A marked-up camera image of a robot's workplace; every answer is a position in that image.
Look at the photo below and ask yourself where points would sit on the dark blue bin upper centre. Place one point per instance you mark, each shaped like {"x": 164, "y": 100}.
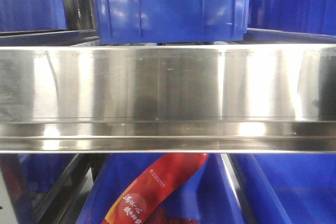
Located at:
{"x": 162, "y": 21}

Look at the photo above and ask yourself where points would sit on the dark blue bin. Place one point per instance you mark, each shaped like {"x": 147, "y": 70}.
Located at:
{"x": 289, "y": 188}
{"x": 303, "y": 16}
{"x": 30, "y": 15}
{"x": 162, "y": 21}
{"x": 43, "y": 170}
{"x": 206, "y": 197}

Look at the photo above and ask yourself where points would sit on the dark blue bin lower centre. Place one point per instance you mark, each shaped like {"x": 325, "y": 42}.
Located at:
{"x": 206, "y": 197}

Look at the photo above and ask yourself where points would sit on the dark blue bin lower right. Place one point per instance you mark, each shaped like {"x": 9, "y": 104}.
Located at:
{"x": 289, "y": 188}

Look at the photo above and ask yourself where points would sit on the dark blue bin lower left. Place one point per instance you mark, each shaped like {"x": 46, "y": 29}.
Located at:
{"x": 43, "y": 170}

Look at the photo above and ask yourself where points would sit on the dark blue bin upper right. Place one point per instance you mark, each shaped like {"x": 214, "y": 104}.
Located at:
{"x": 303, "y": 16}

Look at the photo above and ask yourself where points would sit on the dark blue bin upper left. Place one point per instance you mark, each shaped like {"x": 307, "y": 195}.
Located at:
{"x": 30, "y": 15}

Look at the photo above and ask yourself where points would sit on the steel shelf divider lower right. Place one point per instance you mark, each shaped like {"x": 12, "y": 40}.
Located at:
{"x": 237, "y": 188}

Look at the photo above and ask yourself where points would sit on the steel shelf divider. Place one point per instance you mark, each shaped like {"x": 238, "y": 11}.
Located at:
{"x": 237, "y": 188}
{"x": 50, "y": 206}

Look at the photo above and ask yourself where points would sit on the red snack bag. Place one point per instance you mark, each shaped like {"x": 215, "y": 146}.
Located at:
{"x": 153, "y": 186}

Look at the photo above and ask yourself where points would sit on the steel shelf divider lower left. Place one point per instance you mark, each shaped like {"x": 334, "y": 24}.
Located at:
{"x": 50, "y": 206}

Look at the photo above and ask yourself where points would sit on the stainless steel shelf rail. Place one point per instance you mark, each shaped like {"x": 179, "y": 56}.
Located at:
{"x": 268, "y": 98}

